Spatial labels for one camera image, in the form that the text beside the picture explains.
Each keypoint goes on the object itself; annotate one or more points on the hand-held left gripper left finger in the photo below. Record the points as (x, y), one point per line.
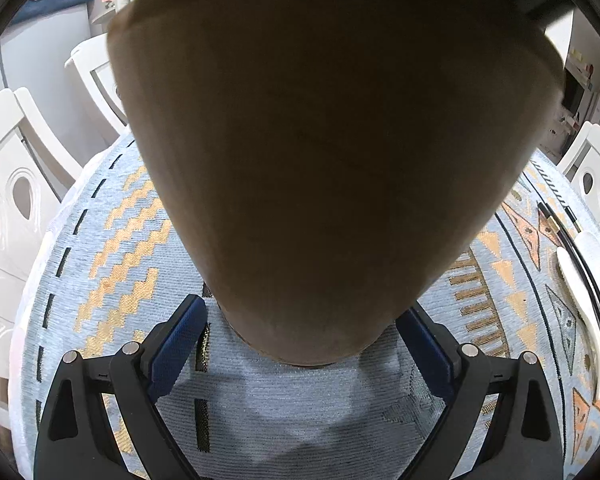
(175, 345)

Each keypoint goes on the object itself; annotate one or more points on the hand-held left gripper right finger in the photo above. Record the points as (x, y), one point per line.
(427, 355)

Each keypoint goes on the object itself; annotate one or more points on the white ceramic spoon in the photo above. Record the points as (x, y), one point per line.
(572, 280)

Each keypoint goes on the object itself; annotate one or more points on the black chopstick with gold band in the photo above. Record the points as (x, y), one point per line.
(577, 246)
(570, 252)

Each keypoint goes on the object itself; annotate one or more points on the wooden utensil holder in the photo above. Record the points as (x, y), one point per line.
(330, 160)

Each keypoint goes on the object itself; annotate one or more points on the blue patterned table runner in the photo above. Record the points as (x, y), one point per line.
(290, 410)

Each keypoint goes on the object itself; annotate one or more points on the white dining chair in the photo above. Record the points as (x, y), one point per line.
(10, 220)
(87, 60)
(585, 155)

